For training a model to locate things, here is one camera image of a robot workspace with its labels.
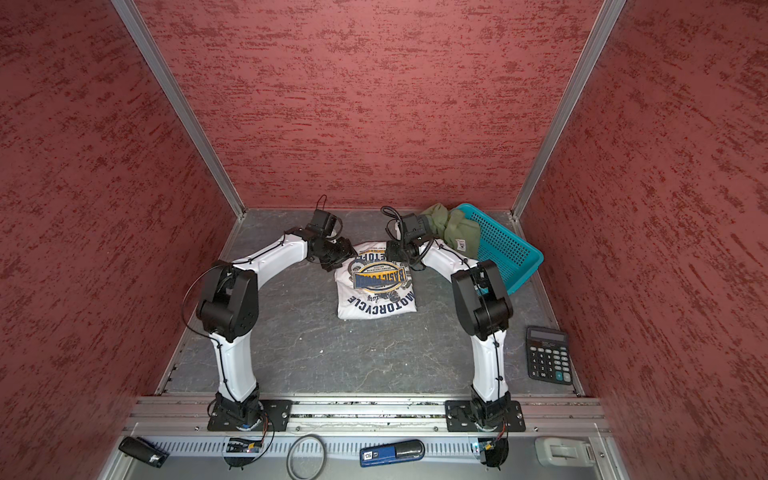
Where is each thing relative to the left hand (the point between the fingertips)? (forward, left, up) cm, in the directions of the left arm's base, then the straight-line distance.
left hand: (351, 262), depth 96 cm
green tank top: (+8, -34, +8) cm, 35 cm away
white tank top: (-6, -7, -5) cm, 11 cm away
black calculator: (-27, -59, -6) cm, 65 cm away
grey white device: (-50, -55, -7) cm, 75 cm away
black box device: (-51, +44, -5) cm, 67 cm away
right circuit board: (-50, -39, -9) cm, 64 cm away
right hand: (+3, -13, -1) cm, 14 cm away
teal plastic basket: (+6, -57, -4) cm, 57 cm away
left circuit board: (-50, +24, -12) cm, 57 cm away
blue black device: (-51, -14, -3) cm, 53 cm away
